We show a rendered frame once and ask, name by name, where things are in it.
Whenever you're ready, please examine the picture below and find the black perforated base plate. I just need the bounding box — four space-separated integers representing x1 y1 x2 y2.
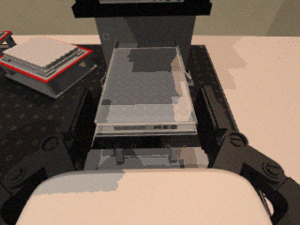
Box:
0 44 239 183

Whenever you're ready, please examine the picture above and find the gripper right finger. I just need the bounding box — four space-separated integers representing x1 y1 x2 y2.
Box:
194 85 300 225

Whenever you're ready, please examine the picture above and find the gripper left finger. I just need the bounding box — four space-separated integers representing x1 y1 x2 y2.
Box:
0 88 98 225

